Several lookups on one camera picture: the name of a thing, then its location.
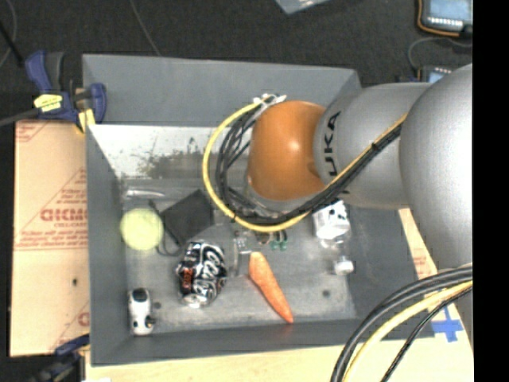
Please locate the orange toy carrot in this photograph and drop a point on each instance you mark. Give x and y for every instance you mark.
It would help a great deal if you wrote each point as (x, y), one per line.
(270, 285)

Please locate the yellow-green tennis ball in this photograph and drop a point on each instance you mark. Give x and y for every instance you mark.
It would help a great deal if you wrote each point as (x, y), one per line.
(141, 229)

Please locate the grey metal bin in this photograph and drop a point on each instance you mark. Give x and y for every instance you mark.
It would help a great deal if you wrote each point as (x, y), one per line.
(302, 297)

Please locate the crushed black drink can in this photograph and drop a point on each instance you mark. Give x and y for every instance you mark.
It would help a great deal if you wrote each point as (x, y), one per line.
(201, 275)

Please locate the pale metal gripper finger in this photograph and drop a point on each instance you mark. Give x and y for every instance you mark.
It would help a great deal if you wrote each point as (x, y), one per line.
(241, 259)

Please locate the brown cardboard board red print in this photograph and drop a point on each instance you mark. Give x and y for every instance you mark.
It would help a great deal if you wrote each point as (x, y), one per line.
(47, 253)

